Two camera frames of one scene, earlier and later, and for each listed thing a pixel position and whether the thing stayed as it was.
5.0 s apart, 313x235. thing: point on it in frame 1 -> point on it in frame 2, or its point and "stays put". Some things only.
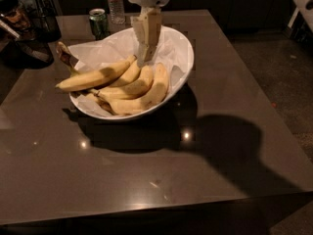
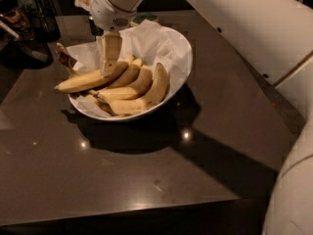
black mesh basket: [44, 23] stays put
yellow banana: [94, 77] stays put
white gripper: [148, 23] -> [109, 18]
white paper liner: [173, 52] stays put
